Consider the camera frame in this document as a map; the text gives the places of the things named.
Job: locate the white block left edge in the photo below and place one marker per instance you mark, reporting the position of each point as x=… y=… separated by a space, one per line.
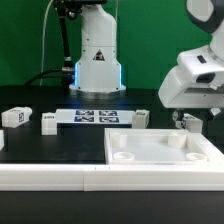
x=1 y=139

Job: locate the white front fence rail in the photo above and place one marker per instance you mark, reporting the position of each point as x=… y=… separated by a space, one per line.
x=44 y=177

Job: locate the white marker base plate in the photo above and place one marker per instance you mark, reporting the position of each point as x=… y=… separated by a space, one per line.
x=89 y=116

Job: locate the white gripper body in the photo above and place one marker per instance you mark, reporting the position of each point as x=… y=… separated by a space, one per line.
x=178 y=92

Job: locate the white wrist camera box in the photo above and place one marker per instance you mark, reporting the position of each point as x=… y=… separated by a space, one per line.
x=201 y=65

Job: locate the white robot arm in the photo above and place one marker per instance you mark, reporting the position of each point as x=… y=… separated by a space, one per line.
x=98 y=73

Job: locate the white square tabletop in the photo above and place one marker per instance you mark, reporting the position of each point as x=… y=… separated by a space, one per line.
x=158 y=147

